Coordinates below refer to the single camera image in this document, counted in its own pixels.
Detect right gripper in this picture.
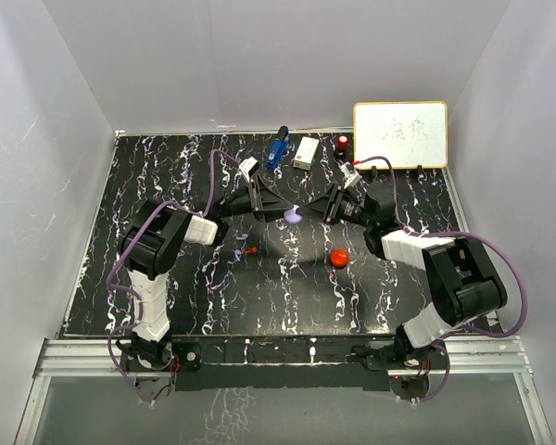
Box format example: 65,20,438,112
297,183,375,229

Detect aluminium frame rail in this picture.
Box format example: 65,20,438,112
15,336,553,444

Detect blue stapler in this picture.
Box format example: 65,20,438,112
266,125,290,170

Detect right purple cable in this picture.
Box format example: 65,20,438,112
351,156,529,402

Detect purple cable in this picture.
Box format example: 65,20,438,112
351,156,529,402
106,148,242,404

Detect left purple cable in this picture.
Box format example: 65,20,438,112
106,148,242,404

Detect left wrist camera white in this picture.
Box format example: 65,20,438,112
238,157,259,184

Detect red button device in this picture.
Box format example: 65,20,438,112
335,134,349,159

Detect white and green box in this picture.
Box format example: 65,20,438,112
293,136,319,171

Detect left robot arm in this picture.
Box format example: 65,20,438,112
117,173,294,370

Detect white whiteboard with wooden frame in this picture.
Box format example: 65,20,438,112
353,101,449,170

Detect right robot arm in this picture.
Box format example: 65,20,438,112
296,183,508,368

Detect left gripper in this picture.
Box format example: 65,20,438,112
219,176,294,223

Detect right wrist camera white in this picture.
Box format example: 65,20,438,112
340,162,361,189

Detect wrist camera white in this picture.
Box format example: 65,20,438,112
340,162,361,189
238,157,259,184

